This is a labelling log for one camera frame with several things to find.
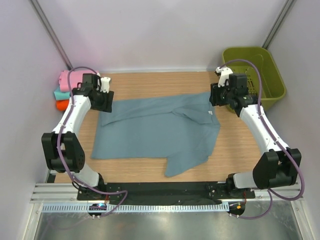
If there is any corner aluminium post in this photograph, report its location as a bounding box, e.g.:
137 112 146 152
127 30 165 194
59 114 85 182
261 0 297 50
29 0 73 70

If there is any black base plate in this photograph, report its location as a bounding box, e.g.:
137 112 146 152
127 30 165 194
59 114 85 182
77 181 256 206

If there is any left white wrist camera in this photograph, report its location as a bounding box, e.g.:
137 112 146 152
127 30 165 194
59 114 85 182
99 77 111 93

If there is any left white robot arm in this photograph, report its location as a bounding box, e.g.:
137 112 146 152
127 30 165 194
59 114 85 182
41 71 114 200

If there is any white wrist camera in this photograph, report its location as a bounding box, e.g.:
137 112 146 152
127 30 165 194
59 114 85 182
215 66 233 88
99 77 111 93

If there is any front aluminium rail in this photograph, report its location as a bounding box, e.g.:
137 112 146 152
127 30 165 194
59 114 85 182
29 180 305 204

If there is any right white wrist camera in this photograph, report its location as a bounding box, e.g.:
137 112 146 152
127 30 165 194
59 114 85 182
215 66 233 88

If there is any orange folded t-shirt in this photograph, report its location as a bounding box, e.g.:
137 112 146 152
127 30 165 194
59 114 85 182
55 99 69 112

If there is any turquoise folded t-shirt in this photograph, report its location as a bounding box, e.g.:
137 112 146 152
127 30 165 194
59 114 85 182
53 86 70 101

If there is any green plastic basket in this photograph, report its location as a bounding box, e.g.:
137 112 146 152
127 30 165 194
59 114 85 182
222 46 287 112

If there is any aluminium rail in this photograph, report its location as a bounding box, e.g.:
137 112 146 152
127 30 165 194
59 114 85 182
29 180 305 204
45 170 57 184

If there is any white slotted cable duct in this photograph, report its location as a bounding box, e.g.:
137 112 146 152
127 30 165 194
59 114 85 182
41 202 229 214

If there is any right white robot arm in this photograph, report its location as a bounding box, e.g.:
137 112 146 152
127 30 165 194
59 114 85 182
209 70 302 198

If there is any grey-blue t-shirt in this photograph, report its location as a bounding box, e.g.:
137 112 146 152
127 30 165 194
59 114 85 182
91 92 220 177

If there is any left corner aluminium post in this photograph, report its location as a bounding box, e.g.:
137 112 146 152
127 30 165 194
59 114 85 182
29 0 73 70

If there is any pink folded t-shirt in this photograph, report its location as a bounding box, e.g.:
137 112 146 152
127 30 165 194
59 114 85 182
58 69 98 92

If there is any right corner aluminium post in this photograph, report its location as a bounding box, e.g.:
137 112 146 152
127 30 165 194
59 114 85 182
261 0 297 50

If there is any left aluminium rail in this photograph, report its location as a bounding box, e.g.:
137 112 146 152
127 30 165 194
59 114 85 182
45 170 57 184

